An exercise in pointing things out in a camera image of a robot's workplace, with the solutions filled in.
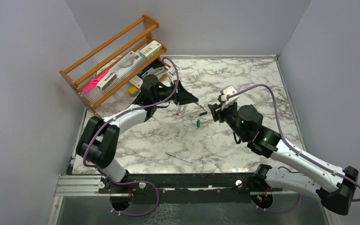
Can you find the pink highlighter pack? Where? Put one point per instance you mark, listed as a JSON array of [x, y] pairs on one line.
[[94, 82]]

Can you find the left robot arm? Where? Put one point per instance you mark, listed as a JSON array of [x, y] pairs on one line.
[[98, 142]]

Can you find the yellow sticky note block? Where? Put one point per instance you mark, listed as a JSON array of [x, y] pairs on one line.
[[133, 91]]

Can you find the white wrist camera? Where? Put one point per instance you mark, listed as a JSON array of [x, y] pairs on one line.
[[172, 73], [226, 98]]

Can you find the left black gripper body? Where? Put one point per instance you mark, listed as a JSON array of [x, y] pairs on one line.
[[163, 93]]

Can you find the white black box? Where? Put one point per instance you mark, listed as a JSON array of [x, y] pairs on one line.
[[106, 81]]

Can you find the wooden shelf rack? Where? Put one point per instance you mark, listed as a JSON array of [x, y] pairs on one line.
[[106, 69]]

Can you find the blue black stapler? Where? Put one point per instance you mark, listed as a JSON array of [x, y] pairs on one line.
[[156, 68]]

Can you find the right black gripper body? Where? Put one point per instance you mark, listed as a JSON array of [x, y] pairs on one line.
[[230, 112]]

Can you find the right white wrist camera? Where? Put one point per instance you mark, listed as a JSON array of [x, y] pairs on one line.
[[226, 98]]

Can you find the aluminium frame rail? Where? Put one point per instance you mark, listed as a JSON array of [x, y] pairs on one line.
[[78, 185]]

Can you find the long white package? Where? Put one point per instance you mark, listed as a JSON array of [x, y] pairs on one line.
[[127, 63]]

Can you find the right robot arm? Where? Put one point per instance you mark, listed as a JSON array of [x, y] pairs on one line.
[[332, 185]]

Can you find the white green box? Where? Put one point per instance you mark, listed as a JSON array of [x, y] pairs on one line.
[[151, 49]]

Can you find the small white red box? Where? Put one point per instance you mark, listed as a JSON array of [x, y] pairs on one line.
[[136, 82]]

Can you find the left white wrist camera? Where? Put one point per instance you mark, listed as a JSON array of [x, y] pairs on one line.
[[172, 73]]

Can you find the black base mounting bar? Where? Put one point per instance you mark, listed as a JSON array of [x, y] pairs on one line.
[[238, 181]]

